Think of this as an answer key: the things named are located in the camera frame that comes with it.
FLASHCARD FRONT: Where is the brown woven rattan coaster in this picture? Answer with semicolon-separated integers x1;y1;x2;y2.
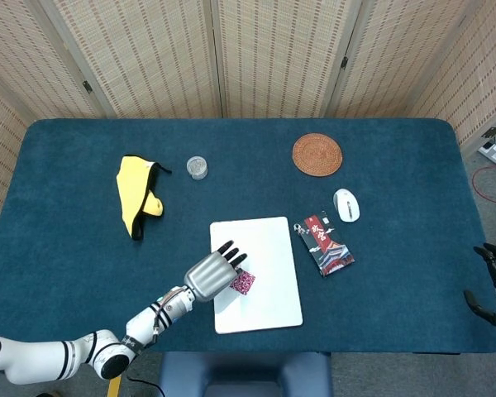
292;132;343;178

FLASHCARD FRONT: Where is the white rectangular board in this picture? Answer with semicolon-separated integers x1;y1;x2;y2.
209;216;304;335

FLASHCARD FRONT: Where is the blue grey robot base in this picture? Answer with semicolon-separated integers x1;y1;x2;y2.
157;351;334;397

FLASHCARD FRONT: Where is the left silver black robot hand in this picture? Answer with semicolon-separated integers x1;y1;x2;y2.
184;239;249;302

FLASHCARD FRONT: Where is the yellow black cloth mitt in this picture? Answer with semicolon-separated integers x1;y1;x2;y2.
116;155;173;242

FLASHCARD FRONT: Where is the white computer mouse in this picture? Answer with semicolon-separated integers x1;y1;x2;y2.
332;188;360;223

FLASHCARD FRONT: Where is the red patterned packet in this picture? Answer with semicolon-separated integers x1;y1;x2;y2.
293;210;355;277

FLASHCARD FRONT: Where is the pink patterned card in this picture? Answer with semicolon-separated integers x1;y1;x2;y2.
229;269;257;296

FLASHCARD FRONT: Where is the clear plastic round jar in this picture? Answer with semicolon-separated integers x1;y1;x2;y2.
186;155;210;181

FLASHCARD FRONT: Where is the woven folding screen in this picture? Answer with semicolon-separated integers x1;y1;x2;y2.
0;0;496;227

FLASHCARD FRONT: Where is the blue table cloth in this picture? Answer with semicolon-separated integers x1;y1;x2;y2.
0;118;496;355

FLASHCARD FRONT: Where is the red cable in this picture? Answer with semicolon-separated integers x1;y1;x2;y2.
471;165;496;204

